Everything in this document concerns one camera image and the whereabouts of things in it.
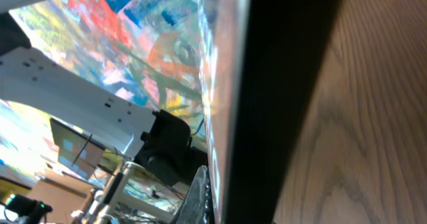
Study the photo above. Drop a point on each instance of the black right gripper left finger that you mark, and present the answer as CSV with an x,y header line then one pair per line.
x,y
197,207

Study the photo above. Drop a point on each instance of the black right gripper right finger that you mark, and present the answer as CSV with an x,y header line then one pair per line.
x,y
283,46

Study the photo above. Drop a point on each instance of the gold smartphone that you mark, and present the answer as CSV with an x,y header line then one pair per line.
x,y
222,30

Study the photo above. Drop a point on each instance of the dark computer monitor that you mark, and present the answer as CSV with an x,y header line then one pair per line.
x,y
78,152

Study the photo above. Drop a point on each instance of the white metal stand frame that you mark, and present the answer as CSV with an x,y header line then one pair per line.
x,y
132,195

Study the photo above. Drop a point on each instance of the colourful abstract wall painting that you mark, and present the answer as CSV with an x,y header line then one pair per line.
x,y
133,44

